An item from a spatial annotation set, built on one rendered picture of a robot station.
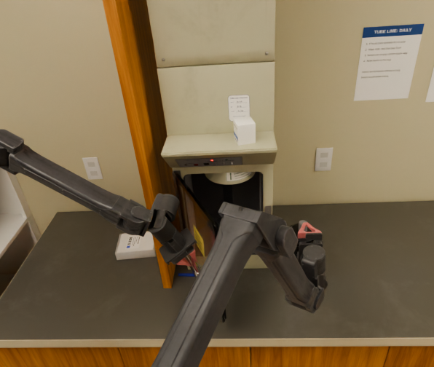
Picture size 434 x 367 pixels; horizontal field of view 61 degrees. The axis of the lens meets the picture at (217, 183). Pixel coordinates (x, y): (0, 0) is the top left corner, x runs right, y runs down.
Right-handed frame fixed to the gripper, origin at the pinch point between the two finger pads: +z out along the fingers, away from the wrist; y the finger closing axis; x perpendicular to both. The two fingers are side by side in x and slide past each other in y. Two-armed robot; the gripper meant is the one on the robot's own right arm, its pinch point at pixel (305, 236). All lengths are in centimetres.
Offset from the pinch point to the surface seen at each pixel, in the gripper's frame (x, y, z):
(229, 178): 23.2, 13.8, 13.9
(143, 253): 60, -23, 19
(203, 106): 29, 40, 12
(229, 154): 22.0, 30.1, 0.7
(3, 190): 134, -13, 54
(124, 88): 48, 49, 3
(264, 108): 11.5, 38.0, 12.0
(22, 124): 112, 20, 55
